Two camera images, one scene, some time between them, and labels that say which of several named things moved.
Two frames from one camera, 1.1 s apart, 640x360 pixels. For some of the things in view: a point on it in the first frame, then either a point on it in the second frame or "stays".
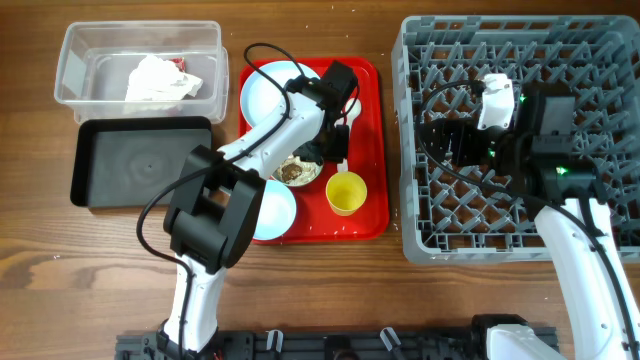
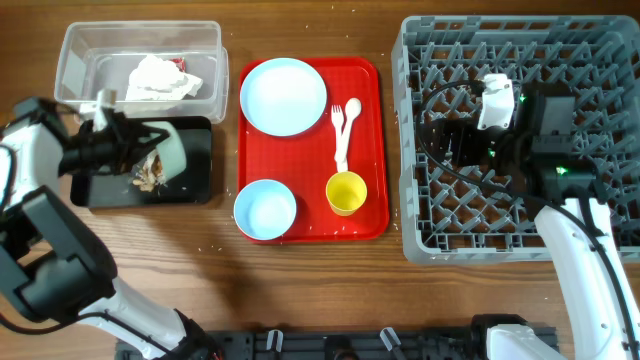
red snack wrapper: (180, 61) stays
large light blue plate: (261, 100) stays
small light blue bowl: (278, 211) stays
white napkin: (157, 79) stays
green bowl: (276, 176) to (171, 151)
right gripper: (447, 141) stays
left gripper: (338, 151) to (128, 132)
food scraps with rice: (294, 170) to (151, 174)
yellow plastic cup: (345, 192) stays
